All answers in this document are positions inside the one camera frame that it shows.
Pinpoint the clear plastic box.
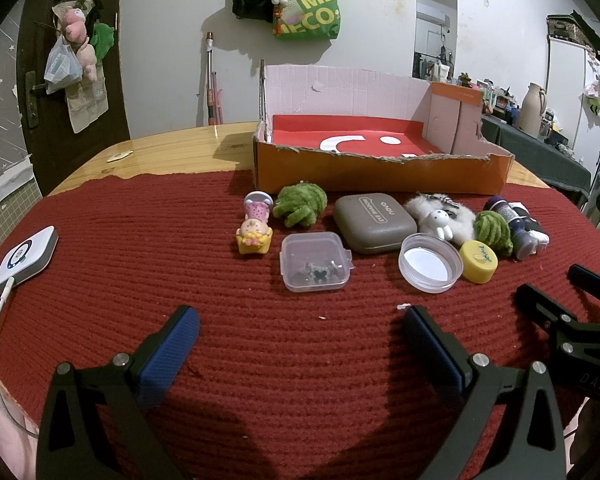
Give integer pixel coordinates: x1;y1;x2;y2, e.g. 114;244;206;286
279;233;355;293

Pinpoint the pink hanging plush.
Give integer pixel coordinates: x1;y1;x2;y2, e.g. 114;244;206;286
62;7;98;83

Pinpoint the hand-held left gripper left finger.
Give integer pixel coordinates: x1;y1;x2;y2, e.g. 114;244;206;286
36;305;201;480

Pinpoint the camouflage storage box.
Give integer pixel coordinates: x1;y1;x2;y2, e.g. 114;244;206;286
547;10;600;53

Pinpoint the orange cardboard box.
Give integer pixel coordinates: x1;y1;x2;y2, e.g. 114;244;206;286
252;60;516;197

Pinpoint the dark green covered table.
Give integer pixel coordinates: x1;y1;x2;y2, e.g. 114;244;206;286
480;115;593;206

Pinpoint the beige hanging organizer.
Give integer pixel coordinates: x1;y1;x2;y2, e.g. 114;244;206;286
66;80;108;133

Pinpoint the grey hard case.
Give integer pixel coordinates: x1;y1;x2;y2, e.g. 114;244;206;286
333;192;418;255

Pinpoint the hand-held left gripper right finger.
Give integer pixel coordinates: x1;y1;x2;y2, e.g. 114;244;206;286
402;305;568;480

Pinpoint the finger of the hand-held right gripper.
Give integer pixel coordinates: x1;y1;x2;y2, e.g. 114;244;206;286
515;284;600;356
567;264;600;306

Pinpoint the yellow bottle cap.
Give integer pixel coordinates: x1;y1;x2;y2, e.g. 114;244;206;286
460;240;499;283

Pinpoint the green hanging plush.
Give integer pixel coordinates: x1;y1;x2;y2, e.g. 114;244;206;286
91;22;116;56

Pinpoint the purple bottle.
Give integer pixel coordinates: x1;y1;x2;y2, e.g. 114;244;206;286
482;195;538;261

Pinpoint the pink doll figurine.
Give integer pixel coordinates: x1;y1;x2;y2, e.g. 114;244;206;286
236;191;275;258

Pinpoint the beige thermos jug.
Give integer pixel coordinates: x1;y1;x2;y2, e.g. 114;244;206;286
517;82;548;138

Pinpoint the black and white cloth bundle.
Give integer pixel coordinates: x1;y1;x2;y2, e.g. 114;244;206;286
510;201;551;245

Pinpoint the metal pole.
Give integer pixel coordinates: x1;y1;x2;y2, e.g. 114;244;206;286
205;31;221;126

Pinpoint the green plush toy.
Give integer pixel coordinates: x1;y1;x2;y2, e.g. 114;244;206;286
474;209;514;260
272;182;329;228

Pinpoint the pile of small desk items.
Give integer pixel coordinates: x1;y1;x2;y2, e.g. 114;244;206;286
450;72;521;123

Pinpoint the white hanging plush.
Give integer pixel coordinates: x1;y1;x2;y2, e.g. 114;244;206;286
580;77;600;121

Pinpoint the red knitted mat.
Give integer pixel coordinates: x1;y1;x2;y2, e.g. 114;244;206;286
0;167;600;480

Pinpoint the green tote bag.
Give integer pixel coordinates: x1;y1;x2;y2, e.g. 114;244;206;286
272;0;342;41

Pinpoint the wall mirror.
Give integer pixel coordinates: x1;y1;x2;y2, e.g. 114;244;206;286
412;0;458;83

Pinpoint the clear plastic bag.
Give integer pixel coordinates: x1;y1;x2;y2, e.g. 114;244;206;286
44;40;83;95

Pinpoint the door handle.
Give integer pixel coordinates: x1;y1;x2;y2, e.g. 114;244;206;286
26;71;48;128

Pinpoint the white electronic device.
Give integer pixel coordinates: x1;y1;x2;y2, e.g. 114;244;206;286
0;226;60;291

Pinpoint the white wardrobe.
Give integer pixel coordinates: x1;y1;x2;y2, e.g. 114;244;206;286
547;35;600;161

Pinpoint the white fluffy plush keychain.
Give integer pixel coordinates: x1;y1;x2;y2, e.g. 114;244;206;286
404;191;477;241

